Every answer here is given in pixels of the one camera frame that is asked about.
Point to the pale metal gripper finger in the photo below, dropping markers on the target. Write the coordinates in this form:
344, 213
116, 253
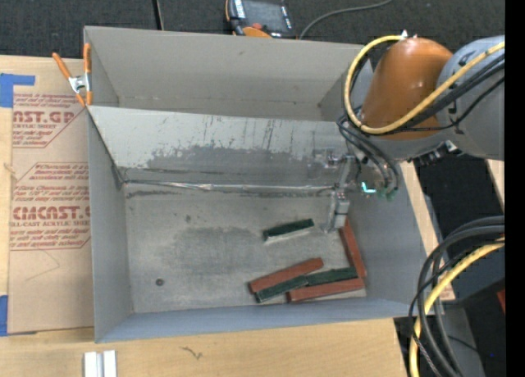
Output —
330, 213
341, 213

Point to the grey metal bin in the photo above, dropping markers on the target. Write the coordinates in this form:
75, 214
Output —
205, 244

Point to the brown cardboard board red print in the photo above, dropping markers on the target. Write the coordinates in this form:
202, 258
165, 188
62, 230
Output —
49, 264

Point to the dark green flat block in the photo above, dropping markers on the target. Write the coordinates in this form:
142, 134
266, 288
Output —
332, 275
288, 229
281, 289

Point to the red-brown flat block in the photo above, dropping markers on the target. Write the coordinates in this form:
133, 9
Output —
286, 275
353, 250
326, 290

